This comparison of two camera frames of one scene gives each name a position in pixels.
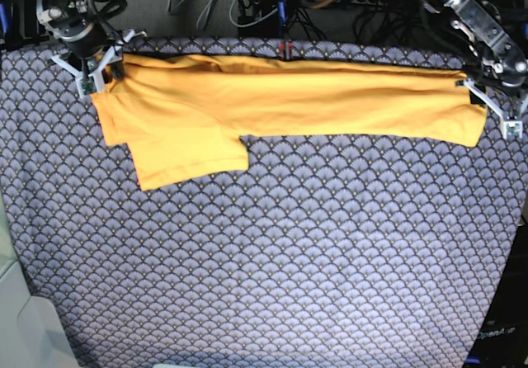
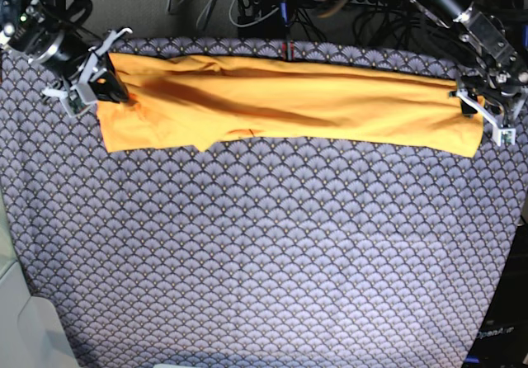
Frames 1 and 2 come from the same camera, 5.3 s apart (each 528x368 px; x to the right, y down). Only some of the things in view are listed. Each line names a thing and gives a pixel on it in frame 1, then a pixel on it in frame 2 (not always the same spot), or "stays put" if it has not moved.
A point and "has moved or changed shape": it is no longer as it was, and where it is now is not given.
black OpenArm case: x=503 y=341 stays put
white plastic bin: x=29 y=338 stays put
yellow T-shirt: x=190 y=116 has moved or changed shape
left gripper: x=71 y=21 → x=46 y=40
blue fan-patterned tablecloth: x=329 y=252 stays put
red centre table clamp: x=286 y=49 stays put
